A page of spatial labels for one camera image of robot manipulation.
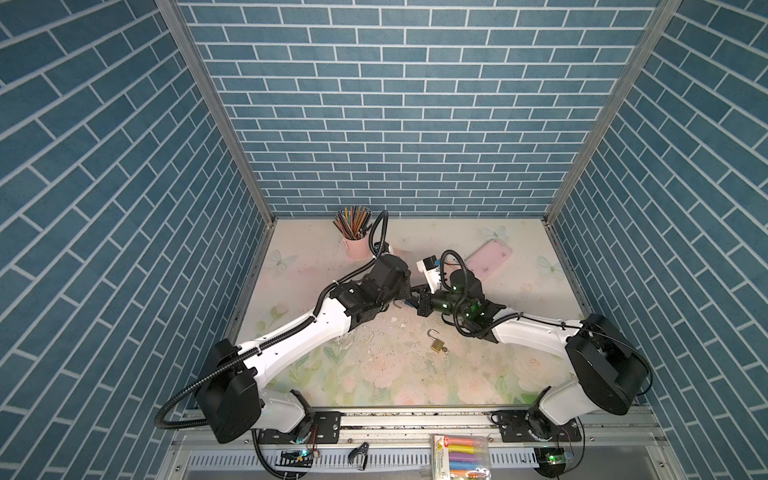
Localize large brass padlock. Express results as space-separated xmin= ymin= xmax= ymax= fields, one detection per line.
xmin=427 ymin=329 xmax=449 ymax=354

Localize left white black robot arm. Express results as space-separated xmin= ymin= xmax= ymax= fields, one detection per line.
xmin=154 ymin=212 xmax=411 ymax=444

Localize pink case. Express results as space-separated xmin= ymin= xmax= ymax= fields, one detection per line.
xmin=465 ymin=239 xmax=513 ymax=281

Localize blue padlock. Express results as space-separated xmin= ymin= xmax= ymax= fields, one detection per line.
xmin=393 ymin=297 xmax=418 ymax=309

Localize coloured pencils bundle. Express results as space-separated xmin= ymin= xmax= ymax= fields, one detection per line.
xmin=333 ymin=206 xmax=371 ymax=240

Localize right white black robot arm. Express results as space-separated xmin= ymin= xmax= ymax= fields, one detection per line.
xmin=414 ymin=250 xmax=654 ymax=439

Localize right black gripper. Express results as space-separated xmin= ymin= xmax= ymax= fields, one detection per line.
xmin=406 ymin=282 xmax=471 ymax=320

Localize marker pack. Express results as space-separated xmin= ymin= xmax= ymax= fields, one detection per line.
xmin=430 ymin=435 xmax=492 ymax=480

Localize circuit board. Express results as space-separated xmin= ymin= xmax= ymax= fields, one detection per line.
xmin=534 ymin=447 xmax=569 ymax=479
xmin=275 ymin=449 xmax=314 ymax=469

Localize left circuit board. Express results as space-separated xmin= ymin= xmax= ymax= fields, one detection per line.
xmin=275 ymin=449 xmax=314 ymax=469

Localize black metal clip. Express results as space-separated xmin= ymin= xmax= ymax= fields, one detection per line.
xmin=347 ymin=442 xmax=370 ymax=471

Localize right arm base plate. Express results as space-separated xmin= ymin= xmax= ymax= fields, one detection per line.
xmin=489 ymin=409 xmax=583 ymax=443

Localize right circuit board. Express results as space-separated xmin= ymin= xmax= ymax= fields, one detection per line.
xmin=534 ymin=447 xmax=569 ymax=479

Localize aluminium front rail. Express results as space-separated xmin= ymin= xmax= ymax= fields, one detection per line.
xmin=171 ymin=406 xmax=678 ymax=472

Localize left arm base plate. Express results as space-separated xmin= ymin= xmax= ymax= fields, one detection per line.
xmin=257 ymin=410 xmax=342 ymax=445

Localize pink pencil cup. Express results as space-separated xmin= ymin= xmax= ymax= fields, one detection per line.
xmin=342 ymin=234 xmax=373 ymax=261

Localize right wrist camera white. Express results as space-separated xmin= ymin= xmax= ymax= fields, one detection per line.
xmin=416 ymin=255 xmax=444 ymax=294

